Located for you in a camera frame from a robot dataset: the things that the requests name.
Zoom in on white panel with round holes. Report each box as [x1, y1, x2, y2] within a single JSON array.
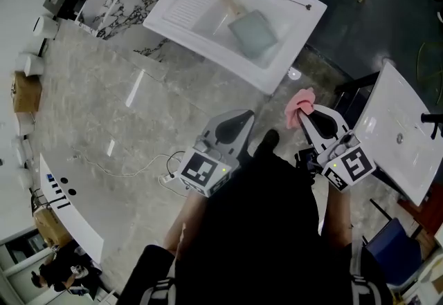
[[38, 153, 105, 265]]

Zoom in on person's right forearm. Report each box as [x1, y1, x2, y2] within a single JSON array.
[[320, 187, 354, 249]]

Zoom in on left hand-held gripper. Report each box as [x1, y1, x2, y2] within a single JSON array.
[[177, 109, 256, 198]]

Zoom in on pink cloth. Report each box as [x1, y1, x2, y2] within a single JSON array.
[[284, 87, 316, 130]]

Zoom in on reddish brown cabinet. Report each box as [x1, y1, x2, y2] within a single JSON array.
[[397, 182, 443, 239]]

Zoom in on person's left forearm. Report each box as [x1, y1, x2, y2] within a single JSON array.
[[162, 189, 208, 261]]

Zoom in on person's black shoe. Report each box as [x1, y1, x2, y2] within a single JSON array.
[[261, 129, 280, 152]]

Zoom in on white rectangular basin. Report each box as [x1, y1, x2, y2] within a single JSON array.
[[352, 61, 443, 207]]

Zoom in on white floor cable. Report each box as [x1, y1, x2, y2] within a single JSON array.
[[71, 147, 184, 180]]

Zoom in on blue chair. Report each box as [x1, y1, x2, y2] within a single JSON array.
[[365, 216, 425, 293]]

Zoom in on green hose coil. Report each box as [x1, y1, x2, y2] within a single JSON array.
[[417, 40, 443, 106]]

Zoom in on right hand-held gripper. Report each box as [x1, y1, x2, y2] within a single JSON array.
[[298, 104, 377, 193]]

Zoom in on metal spoon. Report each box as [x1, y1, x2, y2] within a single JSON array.
[[279, 0, 312, 11]]

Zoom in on cardboard box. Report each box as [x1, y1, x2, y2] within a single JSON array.
[[12, 71, 43, 113], [33, 206, 72, 248]]

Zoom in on white sink with drainboard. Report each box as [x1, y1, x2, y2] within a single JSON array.
[[143, 0, 328, 96]]

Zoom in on black veined marble slab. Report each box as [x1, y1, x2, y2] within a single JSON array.
[[75, 0, 163, 41]]

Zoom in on person's black clothing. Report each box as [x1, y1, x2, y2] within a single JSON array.
[[117, 144, 394, 305]]

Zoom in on black waist device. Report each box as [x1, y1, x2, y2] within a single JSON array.
[[294, 147, 325, 187]]

